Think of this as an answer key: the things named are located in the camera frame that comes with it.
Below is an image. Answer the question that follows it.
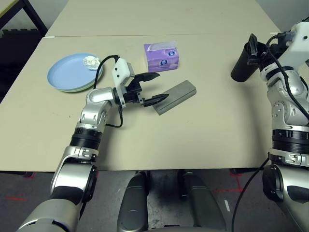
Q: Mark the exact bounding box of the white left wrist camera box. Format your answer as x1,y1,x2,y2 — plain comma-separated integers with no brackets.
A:
112,58,135,107

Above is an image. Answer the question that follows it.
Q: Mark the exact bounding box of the white tissue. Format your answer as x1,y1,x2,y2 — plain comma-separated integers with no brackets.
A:
83,55,101,70

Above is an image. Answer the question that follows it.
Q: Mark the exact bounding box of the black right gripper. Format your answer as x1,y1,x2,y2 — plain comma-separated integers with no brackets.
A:
248,33,281,71

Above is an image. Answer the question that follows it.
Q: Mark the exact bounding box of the black foam floor mat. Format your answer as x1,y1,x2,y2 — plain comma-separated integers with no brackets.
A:
0,29,42,73

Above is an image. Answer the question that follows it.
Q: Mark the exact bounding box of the green plastic plate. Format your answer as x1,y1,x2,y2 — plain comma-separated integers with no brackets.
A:
57,72,104,94

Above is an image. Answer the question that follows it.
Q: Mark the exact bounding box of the blue plastic plate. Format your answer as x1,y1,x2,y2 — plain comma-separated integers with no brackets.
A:
47,53,104,92

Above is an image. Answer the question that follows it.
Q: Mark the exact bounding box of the grey robot leg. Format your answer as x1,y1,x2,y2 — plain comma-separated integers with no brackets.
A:
178,170,226,232
117,172,148,232

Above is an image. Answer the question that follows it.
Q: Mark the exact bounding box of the grey robot left leg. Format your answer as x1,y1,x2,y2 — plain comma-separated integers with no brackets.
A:
117,172,148,232

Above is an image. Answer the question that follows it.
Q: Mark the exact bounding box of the beige side table black frame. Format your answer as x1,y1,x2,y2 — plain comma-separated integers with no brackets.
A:
0,0,48,37

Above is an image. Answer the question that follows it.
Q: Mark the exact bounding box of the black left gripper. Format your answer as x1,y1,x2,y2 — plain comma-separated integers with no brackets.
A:
120,72,169,108

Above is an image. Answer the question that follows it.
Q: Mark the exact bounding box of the red floor tape cross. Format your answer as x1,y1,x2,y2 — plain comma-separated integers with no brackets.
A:
214,170,243,194

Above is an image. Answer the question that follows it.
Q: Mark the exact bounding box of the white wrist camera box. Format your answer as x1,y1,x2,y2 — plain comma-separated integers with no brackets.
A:
112,58,135,107
277,22,309,71

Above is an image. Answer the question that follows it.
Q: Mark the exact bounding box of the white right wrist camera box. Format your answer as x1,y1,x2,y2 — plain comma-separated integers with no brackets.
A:
277,22,309,71

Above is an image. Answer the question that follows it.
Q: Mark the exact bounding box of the black table foot bar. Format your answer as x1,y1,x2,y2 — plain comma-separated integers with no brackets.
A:
230,168,265,175
0,170,35,178

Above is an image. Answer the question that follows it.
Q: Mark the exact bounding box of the black plastic cup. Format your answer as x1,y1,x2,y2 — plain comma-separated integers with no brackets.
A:
230,41,263,83

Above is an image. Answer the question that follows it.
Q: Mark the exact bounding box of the grey robot right leg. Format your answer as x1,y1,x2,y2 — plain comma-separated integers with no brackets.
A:
178,170,226,232

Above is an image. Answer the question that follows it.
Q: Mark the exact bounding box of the black left wrist camera cable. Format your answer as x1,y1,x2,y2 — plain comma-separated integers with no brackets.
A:
93,55,124,128

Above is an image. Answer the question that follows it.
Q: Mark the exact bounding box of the grey glasses case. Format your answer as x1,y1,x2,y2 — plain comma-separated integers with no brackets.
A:
153,80,197,116

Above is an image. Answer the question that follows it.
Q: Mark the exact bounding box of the purple tissue pack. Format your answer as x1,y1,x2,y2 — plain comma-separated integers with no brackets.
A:
143,40,180,73

